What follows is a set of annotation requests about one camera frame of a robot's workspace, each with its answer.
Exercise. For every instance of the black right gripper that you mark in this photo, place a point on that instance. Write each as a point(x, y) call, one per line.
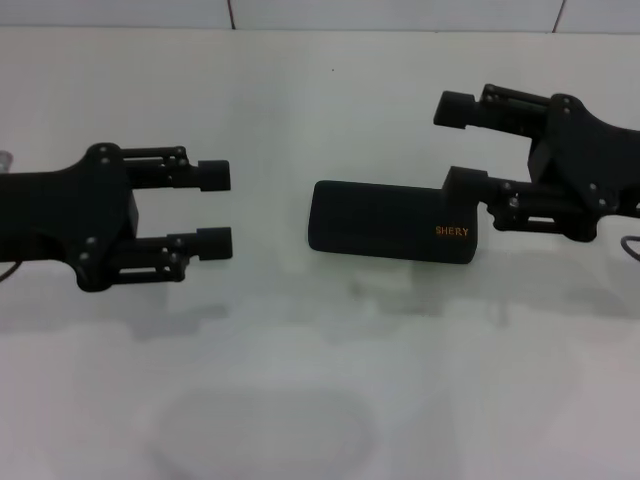
point(585, 150)

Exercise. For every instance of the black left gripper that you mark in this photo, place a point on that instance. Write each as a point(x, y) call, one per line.
point(60, 210)

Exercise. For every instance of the black glasses case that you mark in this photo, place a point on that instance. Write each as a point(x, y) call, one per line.
point(380, 225)

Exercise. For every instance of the small silver cylindrical plug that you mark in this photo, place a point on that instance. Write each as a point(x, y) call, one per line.
point(5, 160)

